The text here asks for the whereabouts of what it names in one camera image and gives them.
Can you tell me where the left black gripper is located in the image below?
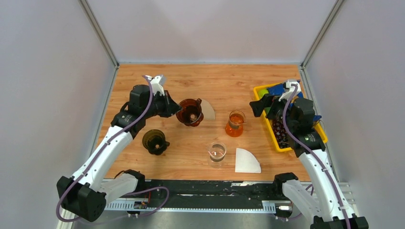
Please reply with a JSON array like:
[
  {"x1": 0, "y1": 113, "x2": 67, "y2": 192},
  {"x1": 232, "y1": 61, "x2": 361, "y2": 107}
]
[{"x1": 142, "y1": 90, "x2": 182, "y2": 119}]

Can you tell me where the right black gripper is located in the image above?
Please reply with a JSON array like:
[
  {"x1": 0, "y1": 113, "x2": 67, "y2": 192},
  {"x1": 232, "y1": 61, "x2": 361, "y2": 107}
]
[{"x1": 249, "y1": 92, "x2": 296, "y2": 131}]

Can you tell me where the brown plastic coffee dripper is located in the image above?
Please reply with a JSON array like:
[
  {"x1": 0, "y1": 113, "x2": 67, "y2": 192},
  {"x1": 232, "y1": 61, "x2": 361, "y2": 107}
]
[{"x1": 176, "y1": 98, "x2": 204, "y2": 127}]

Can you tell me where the white paper coffee filter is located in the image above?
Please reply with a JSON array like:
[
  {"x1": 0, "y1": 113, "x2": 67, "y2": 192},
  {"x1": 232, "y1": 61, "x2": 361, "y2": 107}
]
[{"x1": 234, "y1": 148, "x2": 261, "y2": 174}]

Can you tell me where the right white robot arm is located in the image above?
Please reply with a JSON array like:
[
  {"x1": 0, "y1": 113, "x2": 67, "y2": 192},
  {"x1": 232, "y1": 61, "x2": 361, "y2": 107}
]
[{"x1": 249, "y1": 94, "x2": 369, "y2": 229}]

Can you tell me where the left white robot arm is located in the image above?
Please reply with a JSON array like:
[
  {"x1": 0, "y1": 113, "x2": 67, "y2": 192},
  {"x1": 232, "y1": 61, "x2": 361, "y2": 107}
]
[{"x1": 56, "y1": 84, "x2": 182, "y2": 222}]

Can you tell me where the brown paper coffee filter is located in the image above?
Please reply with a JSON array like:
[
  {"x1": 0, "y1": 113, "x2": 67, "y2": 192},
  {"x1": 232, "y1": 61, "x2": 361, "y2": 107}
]
[{"x1": 201, "y1": 99, "x2": 215, "y2": 120}]

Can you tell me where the olive plastic coffee dripper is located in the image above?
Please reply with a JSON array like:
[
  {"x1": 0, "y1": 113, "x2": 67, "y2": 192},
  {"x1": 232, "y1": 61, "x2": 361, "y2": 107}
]
[{"x1": 142, "y1": 129, "x2": 170, "y2": 156}]

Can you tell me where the green lime lower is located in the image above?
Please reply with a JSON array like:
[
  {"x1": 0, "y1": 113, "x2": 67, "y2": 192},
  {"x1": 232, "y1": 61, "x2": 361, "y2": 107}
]
[{"x1": 264, "y1": 107, "x2": 272, "y2": 115}]

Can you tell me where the green lime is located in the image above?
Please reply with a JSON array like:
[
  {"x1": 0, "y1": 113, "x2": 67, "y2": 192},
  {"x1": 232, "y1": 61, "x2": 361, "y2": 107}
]
[
  {"x1": 264, "y1": 107, "x2": 272, "y2": 115},
  {"x1": 257, "y1": 88, "x2": 269, "y2": 99}
]

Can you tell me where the green lime upper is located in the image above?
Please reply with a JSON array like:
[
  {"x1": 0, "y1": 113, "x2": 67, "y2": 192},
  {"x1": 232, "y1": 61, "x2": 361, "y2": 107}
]
[{"x1": 257, "y1": 88, "x2": 269, "y2": 99}]

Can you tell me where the blue chips bag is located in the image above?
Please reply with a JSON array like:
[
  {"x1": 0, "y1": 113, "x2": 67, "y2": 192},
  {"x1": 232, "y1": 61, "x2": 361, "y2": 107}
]
[{"x1": 266, "y1": 83, "x2": 322, "y2": 122}]

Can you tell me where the dark grape bunch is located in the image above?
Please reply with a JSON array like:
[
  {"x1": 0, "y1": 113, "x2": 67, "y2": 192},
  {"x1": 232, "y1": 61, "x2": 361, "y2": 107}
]
[{"x1": 272, "y1": 120, "x2": 290, "y2": 149}]

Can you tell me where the orange glass carafe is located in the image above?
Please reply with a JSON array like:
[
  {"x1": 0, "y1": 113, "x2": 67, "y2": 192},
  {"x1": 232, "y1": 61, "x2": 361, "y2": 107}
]
[{"x1": 225, "y1": 110, "x2": 246, "y2": 137}]

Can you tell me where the clear glass beaker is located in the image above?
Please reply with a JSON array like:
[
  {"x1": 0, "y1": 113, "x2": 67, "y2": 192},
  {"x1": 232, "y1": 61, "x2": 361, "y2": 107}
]
[{"x1": 207, "y1": 142, "x2": 227, "y2": 168}]

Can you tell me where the yellow plastic tray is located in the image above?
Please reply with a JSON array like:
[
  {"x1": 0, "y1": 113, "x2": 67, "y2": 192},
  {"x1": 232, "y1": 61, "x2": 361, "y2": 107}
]
[{"x1": 253, "y1": 83, "x2": 328, "y2": 153}]

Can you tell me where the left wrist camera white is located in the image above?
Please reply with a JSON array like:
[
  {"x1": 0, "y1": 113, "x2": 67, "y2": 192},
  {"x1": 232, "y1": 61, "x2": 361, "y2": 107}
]
[{"x1": 149, "y1": 74, "x2": 166, "y2": 95}]

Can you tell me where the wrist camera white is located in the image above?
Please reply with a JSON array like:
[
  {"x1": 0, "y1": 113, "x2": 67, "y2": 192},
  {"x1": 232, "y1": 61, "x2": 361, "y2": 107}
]
[
  {"x1": 278, "y1": 79, "x2": 302, "y2": 102},
  {"x1": 149, "y1": 74, "x2": 166, "y2": 95}
]

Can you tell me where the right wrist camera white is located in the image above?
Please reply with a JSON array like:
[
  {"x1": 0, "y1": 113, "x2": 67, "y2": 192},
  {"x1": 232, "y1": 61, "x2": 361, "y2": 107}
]
[{"x1": 278, "y1": 79, "x2": 302, "y2": 102}]

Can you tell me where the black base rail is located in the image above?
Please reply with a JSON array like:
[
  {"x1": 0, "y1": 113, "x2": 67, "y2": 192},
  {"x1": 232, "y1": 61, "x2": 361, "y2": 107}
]
[{"x1": 135, "y1": 179, "x2": 291, "y2": 209}]

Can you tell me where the aluminium frame post right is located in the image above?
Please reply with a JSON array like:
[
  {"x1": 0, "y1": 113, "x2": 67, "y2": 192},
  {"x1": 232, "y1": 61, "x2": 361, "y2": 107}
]
[{"x1": 301, "y1": 0, "x2": 346, "y2": 69}]

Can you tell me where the aluminium frame post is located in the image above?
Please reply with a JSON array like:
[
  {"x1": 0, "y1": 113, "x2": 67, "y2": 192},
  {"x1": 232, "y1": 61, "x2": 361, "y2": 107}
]
[
  {"x1": 301, "y1": 0, "x2": 346, "y2": 69},
  {"x1": 78, "y1": 0, "x2": 119, "y2": 69}
]

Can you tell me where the aluminium frame post left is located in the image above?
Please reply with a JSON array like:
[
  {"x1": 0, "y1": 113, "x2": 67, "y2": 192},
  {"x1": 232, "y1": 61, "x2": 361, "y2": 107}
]
[{"x1": 78, "y1": 0, "x2": 119, "y2": 69}]

